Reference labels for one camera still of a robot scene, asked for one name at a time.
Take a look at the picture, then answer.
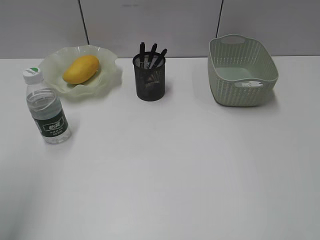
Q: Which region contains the black marker pen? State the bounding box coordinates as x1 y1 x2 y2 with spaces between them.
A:
150 48 168 70
139 42 145 68
147 43 158 69

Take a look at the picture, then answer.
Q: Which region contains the yellow mango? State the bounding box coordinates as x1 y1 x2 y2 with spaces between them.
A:
62 55 100 85

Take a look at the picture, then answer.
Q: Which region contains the white waste paper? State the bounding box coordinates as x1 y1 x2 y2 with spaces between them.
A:
234 80 263 88

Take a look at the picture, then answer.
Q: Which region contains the clear water bottle green label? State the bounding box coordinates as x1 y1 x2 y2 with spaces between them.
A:
22 67 72 145

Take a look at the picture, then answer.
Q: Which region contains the black mesh pen holder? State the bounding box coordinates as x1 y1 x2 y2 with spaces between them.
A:
132 53 166 102

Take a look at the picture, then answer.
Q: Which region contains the pale green woven plastic basket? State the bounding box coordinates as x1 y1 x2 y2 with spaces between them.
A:
207 34 279 107

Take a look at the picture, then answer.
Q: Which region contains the pale green wavy glass plate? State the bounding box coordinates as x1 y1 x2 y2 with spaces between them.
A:
39 45 122 102

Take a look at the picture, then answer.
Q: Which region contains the black wall cable right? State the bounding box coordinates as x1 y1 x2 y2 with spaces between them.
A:
215 0 225 39

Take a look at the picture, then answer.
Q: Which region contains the black wall cable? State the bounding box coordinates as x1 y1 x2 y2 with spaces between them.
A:
78 0 91 46
215 0 225 39

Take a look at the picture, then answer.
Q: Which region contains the black wall cable left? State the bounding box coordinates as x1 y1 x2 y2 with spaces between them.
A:
78 0 91 46

